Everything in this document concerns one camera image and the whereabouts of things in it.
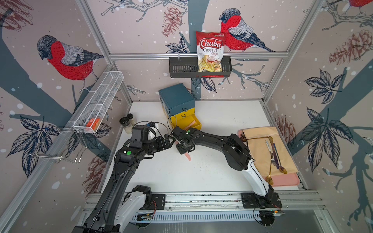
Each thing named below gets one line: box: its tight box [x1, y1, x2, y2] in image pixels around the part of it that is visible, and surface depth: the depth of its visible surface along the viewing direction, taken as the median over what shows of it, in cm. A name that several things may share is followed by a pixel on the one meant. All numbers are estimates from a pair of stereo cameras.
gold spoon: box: [272, 142, 288, 175], surface depth 85 cm
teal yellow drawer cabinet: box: [158, 82, 202, 130], surface depth 96 cm
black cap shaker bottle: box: [119, 116, 133, 135], surface depth 96 cm
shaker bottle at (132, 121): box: [126, 113, 138, 127], surface depth 102 cm
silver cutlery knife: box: [265, 139, 277, 167], surface depth 90 cm
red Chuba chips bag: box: [195, 31, 226, 73], surface depth 85 cm
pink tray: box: [237, 129, 301, 187], surface depth 82 cm
